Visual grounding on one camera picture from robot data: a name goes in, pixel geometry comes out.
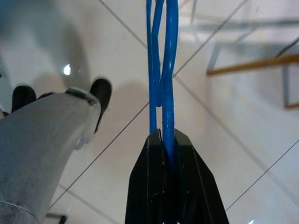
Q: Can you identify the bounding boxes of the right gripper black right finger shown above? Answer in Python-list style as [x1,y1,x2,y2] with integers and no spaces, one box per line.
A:
[173,128,231,224]

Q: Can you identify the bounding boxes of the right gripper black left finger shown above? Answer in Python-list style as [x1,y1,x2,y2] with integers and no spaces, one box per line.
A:
[125,128,168,224]

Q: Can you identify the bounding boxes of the blue plastic hanger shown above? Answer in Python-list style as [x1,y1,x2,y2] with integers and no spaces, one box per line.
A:
[145,0,181,168]

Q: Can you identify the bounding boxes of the robot black right foot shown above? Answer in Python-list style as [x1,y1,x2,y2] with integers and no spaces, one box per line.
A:
[90,78,113,135]

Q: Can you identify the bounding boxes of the robot black foot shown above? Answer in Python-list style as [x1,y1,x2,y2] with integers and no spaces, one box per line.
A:
[90,78,113,135]
[11,85,37,114]

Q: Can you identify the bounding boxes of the robot silver right leg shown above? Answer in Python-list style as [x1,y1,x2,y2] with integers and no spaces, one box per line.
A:
[0,86,101,224]

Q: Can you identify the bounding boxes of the white chair wooden legs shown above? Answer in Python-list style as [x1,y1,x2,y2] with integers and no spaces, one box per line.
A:
[206,53,299,109]

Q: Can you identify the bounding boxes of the robot black left foot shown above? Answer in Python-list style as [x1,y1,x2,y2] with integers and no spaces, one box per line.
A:
[11,85,37,114]

